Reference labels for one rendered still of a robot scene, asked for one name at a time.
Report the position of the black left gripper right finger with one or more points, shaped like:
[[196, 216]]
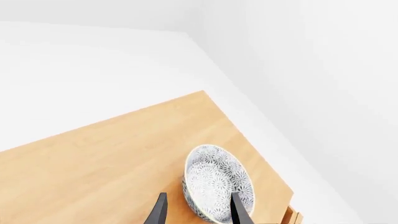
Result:
[[238, 212]]

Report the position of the white black patterned bowl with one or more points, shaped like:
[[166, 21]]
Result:
[[211, 179]]

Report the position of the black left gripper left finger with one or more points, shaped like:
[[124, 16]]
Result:
[[159, 212]]

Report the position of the wooden cabinet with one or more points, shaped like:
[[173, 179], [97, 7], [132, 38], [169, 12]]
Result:
[[93, 175]]

